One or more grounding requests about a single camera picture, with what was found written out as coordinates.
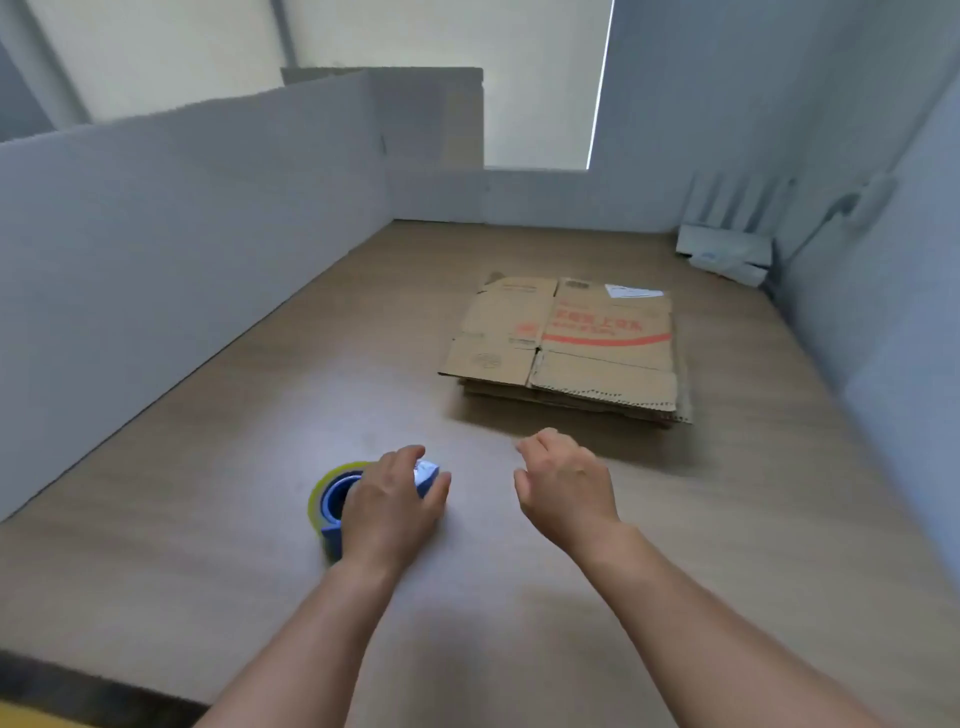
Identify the person's left hand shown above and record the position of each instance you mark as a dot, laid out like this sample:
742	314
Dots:
386	510

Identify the person's left forearm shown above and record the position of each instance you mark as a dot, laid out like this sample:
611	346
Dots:
300	652

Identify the person's right hand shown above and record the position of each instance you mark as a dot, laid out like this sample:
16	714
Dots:
566	487

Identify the red-printed cardboard box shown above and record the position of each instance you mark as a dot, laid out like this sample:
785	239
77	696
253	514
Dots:
592	337

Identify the blue tape dispenser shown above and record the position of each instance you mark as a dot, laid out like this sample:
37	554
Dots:
330	510

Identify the clear yellowish tape roll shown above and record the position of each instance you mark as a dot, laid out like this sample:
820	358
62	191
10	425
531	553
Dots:
316	495

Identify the person's right forearm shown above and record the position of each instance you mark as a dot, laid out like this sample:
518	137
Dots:
697	637

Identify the bright window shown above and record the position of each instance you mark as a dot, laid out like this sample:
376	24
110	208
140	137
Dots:
450	45

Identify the stack of cardboard boxes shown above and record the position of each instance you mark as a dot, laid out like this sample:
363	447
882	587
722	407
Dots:
600	411

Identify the white router with antennas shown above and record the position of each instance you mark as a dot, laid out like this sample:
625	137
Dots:
724	240

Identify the white power strip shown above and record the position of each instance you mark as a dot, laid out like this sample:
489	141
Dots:
739	268

